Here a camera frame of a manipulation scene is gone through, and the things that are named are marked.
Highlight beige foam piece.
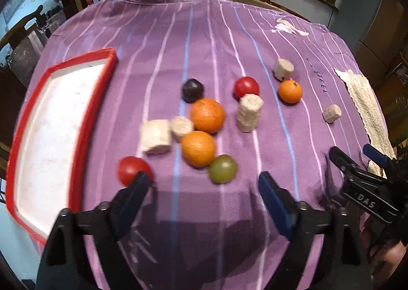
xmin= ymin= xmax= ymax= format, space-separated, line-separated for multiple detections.
xmin=272 ymin=58 xmax=295 ymax=81
xmin=322 ymin=104 xmax=342 ymax=124

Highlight large orange back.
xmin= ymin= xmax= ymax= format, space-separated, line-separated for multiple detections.
xmin=190 ymin=98 xmax=225 ymax=135

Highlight person right hand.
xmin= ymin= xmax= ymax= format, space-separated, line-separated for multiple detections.
xmin=360 ymin=217 xmax=407 ymax=289

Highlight wooden chair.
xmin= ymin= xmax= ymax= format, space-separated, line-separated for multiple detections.
xmin=0 ymin=5 xmax=46 ymax=50

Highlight dark purple plum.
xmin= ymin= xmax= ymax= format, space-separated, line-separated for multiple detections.
xmin=182 ymin=79 xmax=204 ymax=104

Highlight small orange mandarin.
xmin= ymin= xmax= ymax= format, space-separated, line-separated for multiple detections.
xmin=278 ymin=79 xmax=303 ymax=104

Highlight tall beige foam cylinder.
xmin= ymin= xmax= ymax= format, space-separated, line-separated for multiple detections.
xmin=236 ymin=94 xmax=263 ymax=132

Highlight white lace doily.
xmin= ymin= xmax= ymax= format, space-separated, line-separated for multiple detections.
xmin=320 ymin=69 xmax=395 ymax=177

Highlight purple striped tablecloth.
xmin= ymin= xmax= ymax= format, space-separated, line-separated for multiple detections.
xmin=19 ymin=0 xmax=398 ymax=290

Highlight large orange front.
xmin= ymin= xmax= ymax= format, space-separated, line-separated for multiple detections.
xmin=181 ymin=130 xmax=216 ymax=168

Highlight large beige foam block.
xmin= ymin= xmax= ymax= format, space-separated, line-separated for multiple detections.
xmin=141 ymin=119 xmax=172 ymax=154

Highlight green grape ball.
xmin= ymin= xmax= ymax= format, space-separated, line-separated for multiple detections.
xmin=208 ymin=155 xmax=238 ymax=184

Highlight small beige foam cylinder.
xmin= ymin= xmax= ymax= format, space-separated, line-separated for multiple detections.
xmin=171 ymin=116 xmax=194 ymax=142

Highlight large orange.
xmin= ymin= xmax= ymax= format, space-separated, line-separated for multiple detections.
xmin=190 ymin=98 xmax=225 ymax=135
xmin=181 ymin=130 xmax=216 ymax=168

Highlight red rimmed white tray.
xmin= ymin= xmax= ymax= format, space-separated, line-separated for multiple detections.
xmin=6 ymin=47 xmax=118 ymax=244

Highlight red tomato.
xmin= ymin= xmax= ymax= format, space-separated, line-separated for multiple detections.
xmin=234 ymin=77 xmax=260 ymax=99
xmin=117 ymin=156 xmax=154 ymax=186

